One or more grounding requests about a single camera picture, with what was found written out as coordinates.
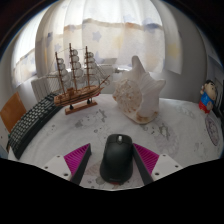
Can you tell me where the sheer star-print curtain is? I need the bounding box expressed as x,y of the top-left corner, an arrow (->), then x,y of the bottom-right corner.
10,0 -> 185,88

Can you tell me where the wooden sailing ship model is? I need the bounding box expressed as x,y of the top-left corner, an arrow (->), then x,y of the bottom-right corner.
46,42 -> 111,116

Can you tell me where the black computer mouse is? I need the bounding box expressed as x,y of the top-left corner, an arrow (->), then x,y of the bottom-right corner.
99,133 -> 135,185

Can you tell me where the round purple printed mouse pad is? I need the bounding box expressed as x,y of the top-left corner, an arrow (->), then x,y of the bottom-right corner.
204,113 -> 221,147

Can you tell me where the white printed tablecloth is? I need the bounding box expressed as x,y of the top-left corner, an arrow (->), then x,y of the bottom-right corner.
6,93 -> 224,191

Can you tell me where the black mechanical keyboard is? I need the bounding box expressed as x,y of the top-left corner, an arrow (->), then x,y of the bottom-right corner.
6,92 -> 63,161

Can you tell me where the brown wooden chair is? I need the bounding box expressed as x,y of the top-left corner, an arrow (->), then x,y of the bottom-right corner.
0,91 -> 28,134

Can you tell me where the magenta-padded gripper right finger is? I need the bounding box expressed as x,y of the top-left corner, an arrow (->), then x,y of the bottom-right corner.
132,142 -> 184,186

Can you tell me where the cartoon boy figure clock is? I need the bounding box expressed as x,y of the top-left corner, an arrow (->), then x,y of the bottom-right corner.
198,78 -> 218,115

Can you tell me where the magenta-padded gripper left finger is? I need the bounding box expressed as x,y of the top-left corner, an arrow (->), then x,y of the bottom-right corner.
42,143 -> 92,186

